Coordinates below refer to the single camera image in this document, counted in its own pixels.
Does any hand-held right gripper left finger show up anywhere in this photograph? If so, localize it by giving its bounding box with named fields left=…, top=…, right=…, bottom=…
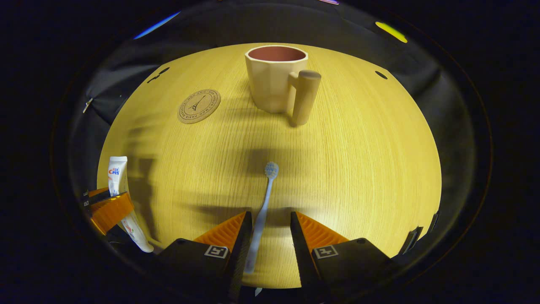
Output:
left=158, top=211, right=253, bottom=304

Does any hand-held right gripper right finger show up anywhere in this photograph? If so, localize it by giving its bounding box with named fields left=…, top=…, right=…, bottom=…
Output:
left=290, top=211, right=393, bottom=304

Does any white toothpaste tube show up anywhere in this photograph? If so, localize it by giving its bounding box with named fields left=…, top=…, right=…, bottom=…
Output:
left=108, top=156, right=154, bottom=253

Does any light blue toothbrush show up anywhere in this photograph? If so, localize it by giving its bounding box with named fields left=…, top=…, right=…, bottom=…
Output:
left=244, top=162, right=279, bottom=275

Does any round cork coaster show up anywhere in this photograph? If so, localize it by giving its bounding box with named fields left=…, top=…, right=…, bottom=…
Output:
left=177, top=89, right=221, bottom=125

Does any beige cup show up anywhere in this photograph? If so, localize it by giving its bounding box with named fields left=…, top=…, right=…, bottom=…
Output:
left=245, top=45, right=322, bottom=126

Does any wooden desktop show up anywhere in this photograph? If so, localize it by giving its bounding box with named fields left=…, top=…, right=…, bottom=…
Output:
left=97, top=42, right=442, bottom=290

